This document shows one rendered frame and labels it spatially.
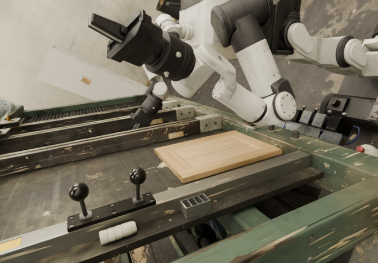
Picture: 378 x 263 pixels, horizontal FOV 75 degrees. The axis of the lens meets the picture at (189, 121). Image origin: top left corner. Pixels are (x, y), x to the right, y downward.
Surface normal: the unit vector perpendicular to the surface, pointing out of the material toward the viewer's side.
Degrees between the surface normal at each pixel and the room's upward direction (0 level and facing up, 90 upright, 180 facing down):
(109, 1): 90
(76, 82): 90
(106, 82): 90
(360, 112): 0
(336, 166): 30
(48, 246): 90
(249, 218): 59
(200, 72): 106
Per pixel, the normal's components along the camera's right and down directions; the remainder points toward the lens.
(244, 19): 0.04, 0.13
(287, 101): 0.52, -0.12
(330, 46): 0.41, 0.20
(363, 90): -0.82, -0.33
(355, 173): -0.90, 0.18
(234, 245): -0.08, -0.96
